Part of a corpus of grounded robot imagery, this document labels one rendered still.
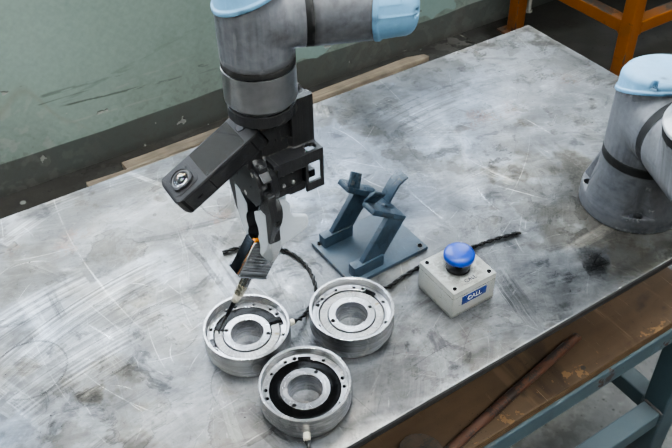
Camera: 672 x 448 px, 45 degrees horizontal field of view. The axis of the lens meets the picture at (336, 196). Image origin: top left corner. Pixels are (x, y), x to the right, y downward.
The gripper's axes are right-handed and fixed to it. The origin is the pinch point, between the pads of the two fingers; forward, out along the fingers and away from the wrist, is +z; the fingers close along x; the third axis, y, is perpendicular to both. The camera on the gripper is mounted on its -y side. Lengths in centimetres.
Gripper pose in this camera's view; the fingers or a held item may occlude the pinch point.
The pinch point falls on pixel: (259, 248)
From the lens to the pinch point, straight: 96.5
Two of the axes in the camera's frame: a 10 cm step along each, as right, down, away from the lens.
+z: 0.2, 7.7, 6.4
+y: 8.3, -3.7, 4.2
